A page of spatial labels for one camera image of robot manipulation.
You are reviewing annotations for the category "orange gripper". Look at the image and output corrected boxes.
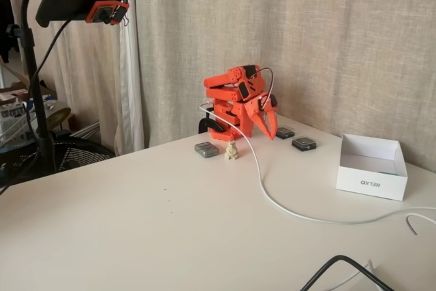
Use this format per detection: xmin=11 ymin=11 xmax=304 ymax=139
xmin=239 ymin=67 xmax=279 ymax=142

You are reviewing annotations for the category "white cardboard box bin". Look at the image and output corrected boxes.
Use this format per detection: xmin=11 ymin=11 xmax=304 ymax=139
xmin=335 ymin=133 xmax=409 ymax=202

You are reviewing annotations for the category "black plastic case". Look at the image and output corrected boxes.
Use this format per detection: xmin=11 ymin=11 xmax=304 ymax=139
xmin=291 ymin=136 xmax=318 ymax=152
xmin=275 ymin=125 xmax=296 ymax=140

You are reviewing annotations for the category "small beige bear figurine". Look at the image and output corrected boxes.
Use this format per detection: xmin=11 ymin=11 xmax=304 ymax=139
xmin=225 ymin=140 xmax=240 ymax=162

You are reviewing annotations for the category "black table clamp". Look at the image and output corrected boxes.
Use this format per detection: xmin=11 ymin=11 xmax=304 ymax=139
xmin=198 ymin=117 xmax=225 ymax=134

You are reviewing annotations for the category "grey plastic case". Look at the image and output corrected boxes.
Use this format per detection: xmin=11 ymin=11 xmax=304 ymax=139
xmin=194 ymin=141 xmax=220 ymax=159

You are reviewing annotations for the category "beige linen curtain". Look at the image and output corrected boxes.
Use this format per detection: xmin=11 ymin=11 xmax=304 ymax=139
xmin=134 ymin=0 xmax=436 ymax=173

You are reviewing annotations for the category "white sheer curtain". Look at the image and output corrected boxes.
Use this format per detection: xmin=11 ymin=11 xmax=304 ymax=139
xmin=6 ymin=0 xmax=151 ymax=156

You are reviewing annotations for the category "black floor fan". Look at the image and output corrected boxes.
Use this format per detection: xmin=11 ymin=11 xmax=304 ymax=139
xmin=0 ymin=129 xmax=116 ymax=186

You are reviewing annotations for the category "gold lamp shade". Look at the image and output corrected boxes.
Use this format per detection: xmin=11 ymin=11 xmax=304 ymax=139
xmin=44 ymin=99 xmax=72 ymax=132

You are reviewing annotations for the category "brown cardboard box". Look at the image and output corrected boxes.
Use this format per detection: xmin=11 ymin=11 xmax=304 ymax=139
xmin=0 ymin=59 xmax=57 ymax=102

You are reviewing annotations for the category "thin dark robot wire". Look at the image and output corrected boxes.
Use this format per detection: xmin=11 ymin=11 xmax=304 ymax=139
xmin=253 ymin=67 xmax=275 ymax=102

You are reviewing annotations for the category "long white cable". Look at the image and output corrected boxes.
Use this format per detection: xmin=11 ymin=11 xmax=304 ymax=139
xmin=199 ymin=101 xmax=436 ymax=226

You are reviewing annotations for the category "thick black cable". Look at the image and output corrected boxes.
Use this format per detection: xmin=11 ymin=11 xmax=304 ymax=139
xmin=299 ymin=254 xmax=396 ymax=291

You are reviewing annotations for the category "short white cable end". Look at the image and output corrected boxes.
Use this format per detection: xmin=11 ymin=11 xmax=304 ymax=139
xmin=405 ymin=214 xmax=436 ymax=236

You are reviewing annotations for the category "orange camera mount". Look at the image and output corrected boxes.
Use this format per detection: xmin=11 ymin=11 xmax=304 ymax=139
xmin=85 ymin=1 xmax=131 ymax=27

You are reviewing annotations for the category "black camera cable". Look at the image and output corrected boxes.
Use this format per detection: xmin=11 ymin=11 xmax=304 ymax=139
xmin=0 ymin=20 xmax=71 ymax=196

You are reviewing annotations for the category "black gooseneck camera stand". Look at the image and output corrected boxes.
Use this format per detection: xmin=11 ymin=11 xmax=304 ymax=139
xmin=6 ymin=0 xmax=130 ymax=183

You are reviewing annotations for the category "black camera holder bar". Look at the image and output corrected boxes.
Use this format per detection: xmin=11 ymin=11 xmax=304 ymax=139
xmin=35 ymin=0 xmax=129 ymax=28

